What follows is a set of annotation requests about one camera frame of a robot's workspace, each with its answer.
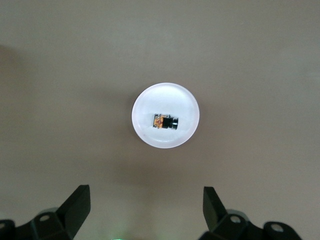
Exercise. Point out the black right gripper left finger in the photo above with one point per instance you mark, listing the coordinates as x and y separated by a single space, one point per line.
75 212

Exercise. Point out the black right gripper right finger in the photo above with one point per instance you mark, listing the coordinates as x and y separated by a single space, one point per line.
215 212

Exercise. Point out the orange push button switch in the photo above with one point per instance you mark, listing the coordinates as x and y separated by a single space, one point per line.
167 122

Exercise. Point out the pink round plate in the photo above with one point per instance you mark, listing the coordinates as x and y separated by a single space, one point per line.
165 100

